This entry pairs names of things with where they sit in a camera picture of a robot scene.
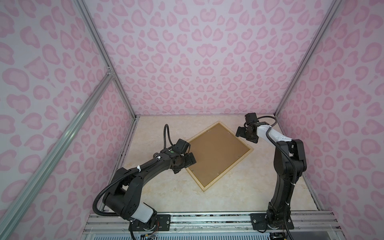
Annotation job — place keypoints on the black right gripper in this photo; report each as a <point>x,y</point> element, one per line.
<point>242,130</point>

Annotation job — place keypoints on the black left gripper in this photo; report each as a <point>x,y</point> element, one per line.
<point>188,162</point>

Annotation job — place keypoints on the light wooden picture frame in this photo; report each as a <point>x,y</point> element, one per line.
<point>207,187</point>

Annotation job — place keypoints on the brown cardboard backing board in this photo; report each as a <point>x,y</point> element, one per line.
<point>219,153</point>

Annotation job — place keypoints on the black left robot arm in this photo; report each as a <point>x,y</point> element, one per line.
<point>122,196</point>

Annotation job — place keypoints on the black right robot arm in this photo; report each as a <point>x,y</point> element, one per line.
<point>289,164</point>

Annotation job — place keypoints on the diagonal aluminium strut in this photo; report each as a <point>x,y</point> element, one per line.
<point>21,204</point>

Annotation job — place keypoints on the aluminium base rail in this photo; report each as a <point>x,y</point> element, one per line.
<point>302,225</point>

